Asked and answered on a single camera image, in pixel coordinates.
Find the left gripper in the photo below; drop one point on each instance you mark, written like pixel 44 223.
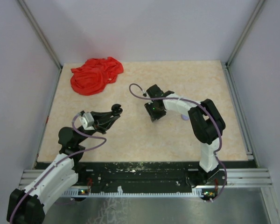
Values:
pixel 102 121

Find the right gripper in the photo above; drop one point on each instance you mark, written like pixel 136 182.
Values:
pixel 154 116

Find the black earbud case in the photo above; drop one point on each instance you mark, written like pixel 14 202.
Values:
pixel 116 109

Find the purple earbud case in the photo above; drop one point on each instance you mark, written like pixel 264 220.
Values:
pixel 184 117

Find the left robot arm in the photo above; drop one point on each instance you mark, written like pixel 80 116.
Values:
pixel 31 204

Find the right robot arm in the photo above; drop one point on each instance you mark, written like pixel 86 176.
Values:
pixel 206 121

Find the red cloth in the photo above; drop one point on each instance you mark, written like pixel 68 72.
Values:
pixel 93 76

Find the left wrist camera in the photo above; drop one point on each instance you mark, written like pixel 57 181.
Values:
pixel 87 121

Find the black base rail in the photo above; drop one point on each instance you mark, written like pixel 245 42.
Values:
pixel 147 177

